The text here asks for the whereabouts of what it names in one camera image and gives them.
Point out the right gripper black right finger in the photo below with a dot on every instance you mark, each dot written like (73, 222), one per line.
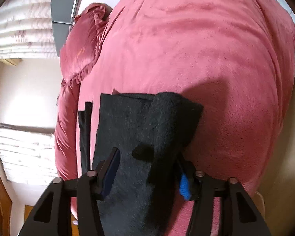
(238, 215)

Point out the black knit sweater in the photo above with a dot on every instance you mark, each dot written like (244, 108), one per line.
(151, 132)

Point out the white window blind lower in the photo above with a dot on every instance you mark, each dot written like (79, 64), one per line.
(27, 157)

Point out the white window blind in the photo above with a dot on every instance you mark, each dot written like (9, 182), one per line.
(26, 30)
(27, 157)

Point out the red velvet round cushion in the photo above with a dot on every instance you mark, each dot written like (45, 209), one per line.
(236, 58)

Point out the red velvet cushion rim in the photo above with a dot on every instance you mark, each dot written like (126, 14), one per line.
(77, 58)

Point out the white window blind upper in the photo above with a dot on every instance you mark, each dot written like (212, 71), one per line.
(26, 30)

